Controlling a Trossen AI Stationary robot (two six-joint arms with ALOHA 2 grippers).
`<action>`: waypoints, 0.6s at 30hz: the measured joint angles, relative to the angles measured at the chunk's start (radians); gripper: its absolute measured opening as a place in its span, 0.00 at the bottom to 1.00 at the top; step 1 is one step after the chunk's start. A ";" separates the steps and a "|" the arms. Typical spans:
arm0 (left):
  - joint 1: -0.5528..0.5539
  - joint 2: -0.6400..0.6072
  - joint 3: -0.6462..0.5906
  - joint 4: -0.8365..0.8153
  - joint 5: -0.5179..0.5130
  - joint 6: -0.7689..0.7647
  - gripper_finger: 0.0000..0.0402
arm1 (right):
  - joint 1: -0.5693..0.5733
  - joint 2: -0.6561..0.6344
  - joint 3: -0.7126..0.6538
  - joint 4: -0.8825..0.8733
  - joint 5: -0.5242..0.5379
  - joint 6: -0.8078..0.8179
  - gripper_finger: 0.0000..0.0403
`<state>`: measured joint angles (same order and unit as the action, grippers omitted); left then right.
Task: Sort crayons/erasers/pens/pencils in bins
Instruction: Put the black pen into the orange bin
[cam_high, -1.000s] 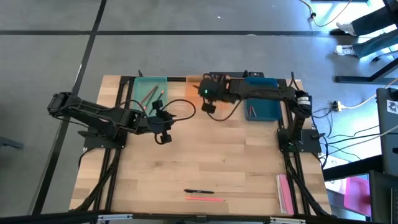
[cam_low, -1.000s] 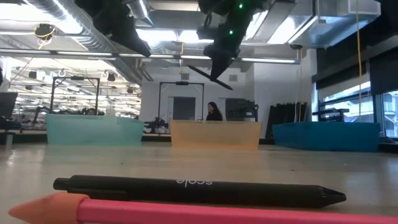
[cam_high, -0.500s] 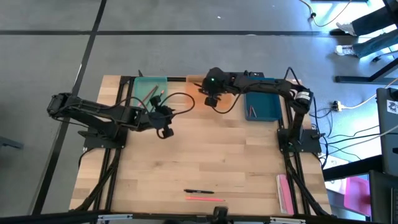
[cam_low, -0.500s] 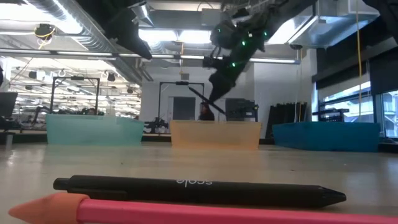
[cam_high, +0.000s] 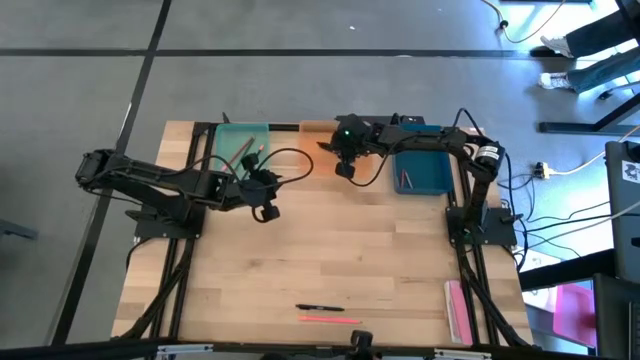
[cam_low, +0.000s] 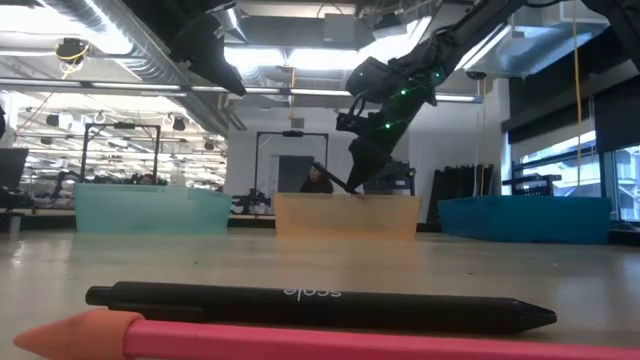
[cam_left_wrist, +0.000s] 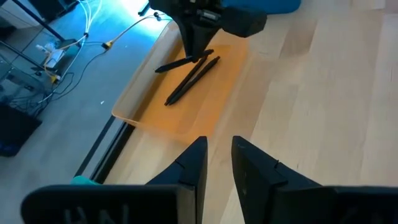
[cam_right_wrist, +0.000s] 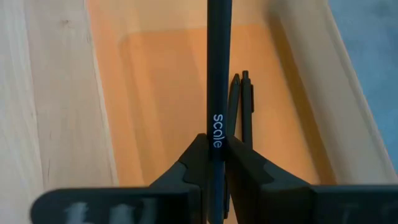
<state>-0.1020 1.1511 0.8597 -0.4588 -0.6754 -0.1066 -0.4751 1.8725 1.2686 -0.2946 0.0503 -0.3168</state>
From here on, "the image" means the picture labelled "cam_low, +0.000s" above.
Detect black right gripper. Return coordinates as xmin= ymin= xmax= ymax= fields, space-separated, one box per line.
xmin=345 ymin=79 xmax=432 ymax=193

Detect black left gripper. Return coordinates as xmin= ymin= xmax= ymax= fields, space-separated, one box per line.
xmin=169 ymin=13 xmax=248 ymax=98

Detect black pen white scale print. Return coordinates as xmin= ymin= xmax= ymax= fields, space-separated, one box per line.
xmin=84 ymin=280 xmax=559 ymax=336

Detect pink pencil with eraser cap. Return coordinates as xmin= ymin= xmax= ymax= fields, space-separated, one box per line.
xmin=12 ymin=308 xmax=640 ymax=360

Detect black equipment cabinet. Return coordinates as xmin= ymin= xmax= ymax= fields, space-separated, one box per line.
xmin=363 ymin=158 xmax=417 ymax=197

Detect translucent orange plastic bin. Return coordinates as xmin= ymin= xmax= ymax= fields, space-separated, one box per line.
xmin=272 ymin=193 xmax=422 ymax=240

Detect long ceiling light bar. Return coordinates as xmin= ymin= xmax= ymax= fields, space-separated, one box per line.
xmin=0 ymin=77 xmax=485 ymax=105

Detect black folded panels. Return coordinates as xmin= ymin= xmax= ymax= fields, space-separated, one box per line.
xmin=429 ymin=163 xmax=496 ymax=224

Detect translucent teal plastic bin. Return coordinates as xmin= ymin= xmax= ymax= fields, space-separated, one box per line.
xmin=72 ymin=182 xmax=234 ymax=235

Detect round black ceiling device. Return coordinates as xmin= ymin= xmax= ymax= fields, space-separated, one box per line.
xmin=53 ymin=37 xmax=92 ymax=65

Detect black metal rack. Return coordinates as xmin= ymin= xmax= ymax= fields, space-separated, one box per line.
xmin=501 ymin=173 xmax=564 ymax=197

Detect blue plastic bin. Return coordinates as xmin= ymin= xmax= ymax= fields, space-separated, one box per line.
xmin=437 ymin=194 xmax=614 ymax=246

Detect black monitor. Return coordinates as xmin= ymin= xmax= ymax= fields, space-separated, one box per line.
xmin=0 ymin=147 xmax=30 ymax=190

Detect black window blind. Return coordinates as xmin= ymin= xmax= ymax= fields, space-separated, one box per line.
xmin=502 ymin=47 xmax=640 ymax=154

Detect silver corrugated ventilation duct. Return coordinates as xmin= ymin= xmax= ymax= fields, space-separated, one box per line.
xmin=42 ymin=0 xmax=236 ymax=134

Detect black background rig frame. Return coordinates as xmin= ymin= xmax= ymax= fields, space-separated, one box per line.
xmin=254 ymin=130 xmax=330 ymax=195
xmin=79 ymin=122 xmax=162 ymax=185

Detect silver rectangular air duct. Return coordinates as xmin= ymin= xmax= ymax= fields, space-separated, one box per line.
xmin=447 ymin=0 xmax=614 ymax=79

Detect yellow hanging cable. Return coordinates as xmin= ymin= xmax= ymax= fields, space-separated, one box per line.
xmin=571 ymin=0 xmax=584 ymax=197

